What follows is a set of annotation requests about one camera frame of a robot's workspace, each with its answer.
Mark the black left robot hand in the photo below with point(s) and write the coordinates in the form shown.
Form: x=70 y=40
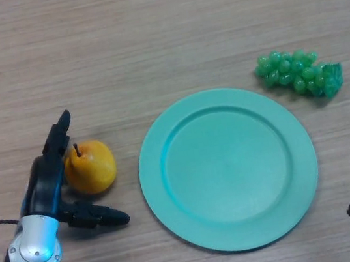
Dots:
x=46 y=183

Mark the green round plate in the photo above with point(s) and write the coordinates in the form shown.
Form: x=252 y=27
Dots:
x=228 y=170

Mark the green grape bunch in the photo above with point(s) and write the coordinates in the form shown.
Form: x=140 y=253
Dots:
x=301 y=74

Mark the yellow pear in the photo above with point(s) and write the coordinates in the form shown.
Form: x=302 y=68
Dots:
x=93 y=168

